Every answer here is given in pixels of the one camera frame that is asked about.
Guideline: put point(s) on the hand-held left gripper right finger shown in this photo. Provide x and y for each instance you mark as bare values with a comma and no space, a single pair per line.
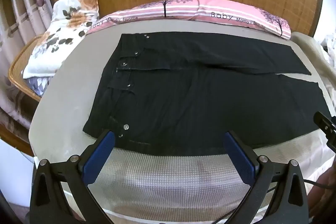
240,158

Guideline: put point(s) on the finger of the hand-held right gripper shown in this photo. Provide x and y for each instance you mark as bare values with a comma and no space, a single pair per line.
325,123

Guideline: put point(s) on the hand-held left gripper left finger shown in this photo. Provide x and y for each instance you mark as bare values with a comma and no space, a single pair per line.
101,158

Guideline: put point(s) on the black pants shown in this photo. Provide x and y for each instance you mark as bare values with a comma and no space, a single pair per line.
183,98

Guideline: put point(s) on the white cloth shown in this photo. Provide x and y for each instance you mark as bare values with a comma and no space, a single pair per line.
330,48

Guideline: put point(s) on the beige blanket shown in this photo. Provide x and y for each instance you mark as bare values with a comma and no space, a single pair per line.
309,48

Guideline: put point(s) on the grey patterned cushion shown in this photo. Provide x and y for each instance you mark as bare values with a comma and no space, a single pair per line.
39,85

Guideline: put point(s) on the wicker chair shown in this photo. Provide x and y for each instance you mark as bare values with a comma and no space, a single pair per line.
15,69

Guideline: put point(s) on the pink striped tree-print pillow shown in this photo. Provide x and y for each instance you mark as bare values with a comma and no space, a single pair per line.
147,10
236,11

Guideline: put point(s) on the floral white orange pillow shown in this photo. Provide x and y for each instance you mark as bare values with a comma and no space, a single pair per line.
65,19

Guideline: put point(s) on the patterned beige curtain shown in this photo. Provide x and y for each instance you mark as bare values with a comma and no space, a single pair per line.
15,16

